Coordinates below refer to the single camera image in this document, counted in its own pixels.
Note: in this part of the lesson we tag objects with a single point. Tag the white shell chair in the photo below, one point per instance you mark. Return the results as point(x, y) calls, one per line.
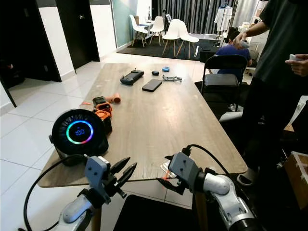
point(186, 33)
point(172, 30)
point(137, 26)
point(157, 24)

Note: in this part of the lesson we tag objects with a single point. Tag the dark floor rug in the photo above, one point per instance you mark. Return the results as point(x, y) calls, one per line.
point(154, 50)

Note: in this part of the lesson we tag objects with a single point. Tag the black door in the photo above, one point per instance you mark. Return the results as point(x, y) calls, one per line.
point(77, 33)
point(29, 43)

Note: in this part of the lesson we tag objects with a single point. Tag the blue tape roll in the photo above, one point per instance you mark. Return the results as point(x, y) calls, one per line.
point(166, 69)

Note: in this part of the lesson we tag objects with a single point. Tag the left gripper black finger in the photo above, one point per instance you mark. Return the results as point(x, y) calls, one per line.
point(119, 166)
point(126, 176)

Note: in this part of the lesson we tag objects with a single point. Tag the black folding chair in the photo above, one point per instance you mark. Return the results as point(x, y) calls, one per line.
point(224, 62)

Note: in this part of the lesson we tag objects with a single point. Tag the standing person dark clothes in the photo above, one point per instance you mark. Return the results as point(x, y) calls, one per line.
point(284, 43)

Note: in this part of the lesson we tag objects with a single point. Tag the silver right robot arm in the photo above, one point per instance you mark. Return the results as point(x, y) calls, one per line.
point(214, 185)

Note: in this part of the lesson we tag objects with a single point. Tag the folded grey glasses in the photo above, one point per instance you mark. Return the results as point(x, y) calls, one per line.
point(172, 78)

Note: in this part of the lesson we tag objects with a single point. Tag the seated person blue shirt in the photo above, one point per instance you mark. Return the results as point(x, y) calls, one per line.
point(231, 49)

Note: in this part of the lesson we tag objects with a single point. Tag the black orange meter device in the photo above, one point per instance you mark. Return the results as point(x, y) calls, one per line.
point(100, 101)

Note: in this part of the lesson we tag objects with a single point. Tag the grey slipper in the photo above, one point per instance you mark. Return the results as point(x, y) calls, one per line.
point(249, 178)

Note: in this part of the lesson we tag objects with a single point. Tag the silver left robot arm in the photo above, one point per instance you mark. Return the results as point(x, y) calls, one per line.
point(77, 211)

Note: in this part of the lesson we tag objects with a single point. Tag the standing person's right hand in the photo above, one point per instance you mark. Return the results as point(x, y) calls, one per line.
point(240, 38)

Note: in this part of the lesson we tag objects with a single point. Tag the black handheld controller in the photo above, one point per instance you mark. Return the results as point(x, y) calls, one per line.
point(131, 77)

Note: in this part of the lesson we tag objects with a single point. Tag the small black puck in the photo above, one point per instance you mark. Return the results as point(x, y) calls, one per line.
point(155, 73)

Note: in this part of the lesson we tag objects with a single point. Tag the standing person's right forearm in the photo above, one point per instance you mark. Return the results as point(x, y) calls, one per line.
point(257, 29)

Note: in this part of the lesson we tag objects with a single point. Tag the wooden table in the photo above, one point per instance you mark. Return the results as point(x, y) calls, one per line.
point(161, 125)

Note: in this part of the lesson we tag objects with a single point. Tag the black smartphone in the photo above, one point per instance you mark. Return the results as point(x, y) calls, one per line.
point(152, 85)

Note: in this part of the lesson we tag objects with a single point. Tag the clear card holder with keys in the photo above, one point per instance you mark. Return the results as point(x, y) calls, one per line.
point(166, 169)

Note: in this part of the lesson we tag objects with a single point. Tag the standing person's left hand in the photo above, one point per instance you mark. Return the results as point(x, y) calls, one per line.
point(302, 66)

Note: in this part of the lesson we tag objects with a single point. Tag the grey striped curtain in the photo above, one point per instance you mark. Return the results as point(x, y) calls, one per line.
point(197, 12)

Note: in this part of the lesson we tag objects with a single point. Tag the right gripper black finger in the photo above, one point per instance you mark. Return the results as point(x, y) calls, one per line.
point(170, 158)
point(171, 186)

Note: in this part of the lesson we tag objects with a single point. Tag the white hanging shirt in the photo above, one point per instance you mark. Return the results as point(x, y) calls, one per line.
point(223, 18)

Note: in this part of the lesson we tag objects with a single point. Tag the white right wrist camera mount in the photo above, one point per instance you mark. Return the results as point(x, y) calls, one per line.
point(180, 166)

